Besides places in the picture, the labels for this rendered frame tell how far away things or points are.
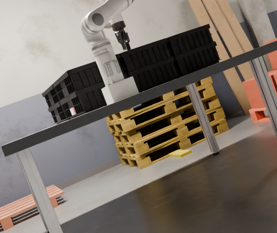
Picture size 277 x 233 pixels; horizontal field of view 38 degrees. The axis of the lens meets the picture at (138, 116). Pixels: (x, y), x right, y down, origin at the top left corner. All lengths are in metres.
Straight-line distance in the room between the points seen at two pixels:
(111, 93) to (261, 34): 4.19
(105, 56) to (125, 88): 0.17
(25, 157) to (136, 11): 3.43
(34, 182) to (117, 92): 0.62
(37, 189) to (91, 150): 2.72
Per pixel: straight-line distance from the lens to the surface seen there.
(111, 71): 1.77
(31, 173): 2.01
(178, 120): 4.10
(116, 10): 1.87
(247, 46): 5.30
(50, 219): 2.05
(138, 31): 5.06
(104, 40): 1.79
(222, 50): 5.11
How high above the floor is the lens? 0.70
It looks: 3 degrees down
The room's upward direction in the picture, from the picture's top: 21 degrees counter-clockwise
